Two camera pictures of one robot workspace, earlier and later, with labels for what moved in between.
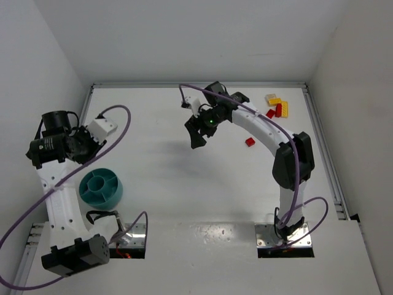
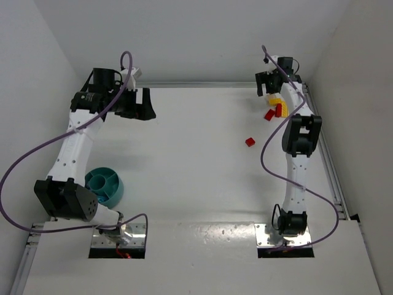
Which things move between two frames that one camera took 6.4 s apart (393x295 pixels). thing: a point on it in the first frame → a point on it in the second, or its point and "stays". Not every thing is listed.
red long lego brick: x=278 y=110 stays
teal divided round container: x=101 y=188 stays
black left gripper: x=85 y=147 → x=137 y=103
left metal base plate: x=134 y=237 stays
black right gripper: x=198 y=129 → x=267 y=81
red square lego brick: x=250 y=142 stays
